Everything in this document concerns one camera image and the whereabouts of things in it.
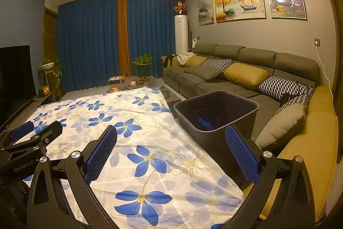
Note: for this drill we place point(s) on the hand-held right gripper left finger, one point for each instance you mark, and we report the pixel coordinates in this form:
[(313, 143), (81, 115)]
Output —
[(101, 154)]

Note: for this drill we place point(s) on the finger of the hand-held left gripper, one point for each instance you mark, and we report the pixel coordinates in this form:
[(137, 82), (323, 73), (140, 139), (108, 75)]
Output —
[(52, 132), (22, 130)]

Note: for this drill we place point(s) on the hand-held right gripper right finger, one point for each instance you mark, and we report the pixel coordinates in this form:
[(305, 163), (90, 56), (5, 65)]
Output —
[(241, 156)]

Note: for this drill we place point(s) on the grey plastic bin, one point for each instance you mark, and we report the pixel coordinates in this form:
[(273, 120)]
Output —
[(214, 108)]

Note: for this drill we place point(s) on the grey television cabinet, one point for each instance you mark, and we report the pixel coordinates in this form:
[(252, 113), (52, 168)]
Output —
[(44, 100)]

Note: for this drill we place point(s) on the orange glowing lamp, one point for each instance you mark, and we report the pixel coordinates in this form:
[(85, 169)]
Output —
[(46, 90)]

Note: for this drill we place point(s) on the beige cushion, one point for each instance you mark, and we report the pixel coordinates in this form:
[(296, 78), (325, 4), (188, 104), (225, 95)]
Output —
[(281, 127)]

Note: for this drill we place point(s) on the white blue floral bedsheet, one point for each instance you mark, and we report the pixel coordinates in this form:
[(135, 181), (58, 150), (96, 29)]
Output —
[(150, 137)]

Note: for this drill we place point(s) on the black flat television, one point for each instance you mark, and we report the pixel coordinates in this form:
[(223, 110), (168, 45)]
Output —
[(16, 78)]

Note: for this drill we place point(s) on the metal plant stand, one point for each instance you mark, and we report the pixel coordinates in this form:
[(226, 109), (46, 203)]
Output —
[(47, 78)]

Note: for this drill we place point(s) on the orange table ornament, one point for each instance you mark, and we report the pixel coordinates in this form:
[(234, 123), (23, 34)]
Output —
[(114, 89)]

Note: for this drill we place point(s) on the trailing potted plant white pot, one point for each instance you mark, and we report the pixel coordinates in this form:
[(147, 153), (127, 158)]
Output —
[(49, 64)]

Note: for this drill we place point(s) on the black white patterned cushion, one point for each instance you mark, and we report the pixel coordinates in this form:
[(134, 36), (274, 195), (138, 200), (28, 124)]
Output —
[(217, 63), (281, 85), (293, 107)]

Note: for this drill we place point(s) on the magazine stack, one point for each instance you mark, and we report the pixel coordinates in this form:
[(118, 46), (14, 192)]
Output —
[(115, 79)]

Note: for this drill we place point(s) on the black bag on sofa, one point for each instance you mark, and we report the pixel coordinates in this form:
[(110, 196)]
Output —
[(288, 96)]

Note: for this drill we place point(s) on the pink table ornament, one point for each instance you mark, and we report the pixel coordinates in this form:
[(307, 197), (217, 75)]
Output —
[(132, 83)]

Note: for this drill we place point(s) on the wide yellow cushion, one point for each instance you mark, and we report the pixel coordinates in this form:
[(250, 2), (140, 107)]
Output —
[(246, 76)]

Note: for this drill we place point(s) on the dark tea tray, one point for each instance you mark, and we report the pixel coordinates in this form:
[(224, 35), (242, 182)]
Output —
[(143, 80)]

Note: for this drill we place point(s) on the grey cushion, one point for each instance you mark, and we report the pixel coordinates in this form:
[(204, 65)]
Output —
[(205, 72)]

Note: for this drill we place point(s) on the blue curtain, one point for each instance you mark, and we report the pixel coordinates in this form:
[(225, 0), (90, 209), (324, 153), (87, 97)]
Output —
[(88, 44), (155, 33)]

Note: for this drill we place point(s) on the potted plant green planter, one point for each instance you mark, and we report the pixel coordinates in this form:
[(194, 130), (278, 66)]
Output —
[(143, 62)]

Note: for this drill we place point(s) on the grey sectional sofa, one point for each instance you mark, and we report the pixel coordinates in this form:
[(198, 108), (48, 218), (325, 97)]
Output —
[(257, 57)]

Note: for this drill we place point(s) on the small yellow cushion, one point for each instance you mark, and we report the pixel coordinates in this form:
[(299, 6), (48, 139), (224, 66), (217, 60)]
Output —
[(195, 61)]

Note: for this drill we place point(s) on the white garment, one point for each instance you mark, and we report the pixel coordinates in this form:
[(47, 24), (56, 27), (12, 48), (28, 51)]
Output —
[(185, 56)]

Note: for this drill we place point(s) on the black garment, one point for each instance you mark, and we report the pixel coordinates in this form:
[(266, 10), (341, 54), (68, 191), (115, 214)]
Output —
[(168, 60)]

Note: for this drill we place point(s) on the orange curtain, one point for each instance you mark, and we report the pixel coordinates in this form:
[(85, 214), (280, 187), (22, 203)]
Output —
[(123, 35)]

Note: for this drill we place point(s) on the white handheld device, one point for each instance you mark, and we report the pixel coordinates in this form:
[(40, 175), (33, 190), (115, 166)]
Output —
[(193, 42)]

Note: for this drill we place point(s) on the white standing air conditioner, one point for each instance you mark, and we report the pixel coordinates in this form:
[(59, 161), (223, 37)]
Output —
[(181, 33)]

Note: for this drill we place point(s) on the small grey landscape painting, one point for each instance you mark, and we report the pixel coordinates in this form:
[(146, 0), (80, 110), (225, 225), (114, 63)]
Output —
[(205, 9)]

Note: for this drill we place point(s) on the red gold artificial flowers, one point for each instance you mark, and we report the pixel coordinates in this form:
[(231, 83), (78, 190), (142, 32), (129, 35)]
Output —
[(179, 7)]

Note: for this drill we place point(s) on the brown wooden wall panel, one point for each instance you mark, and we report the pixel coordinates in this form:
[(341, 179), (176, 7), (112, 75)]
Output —
[(49, 30)]

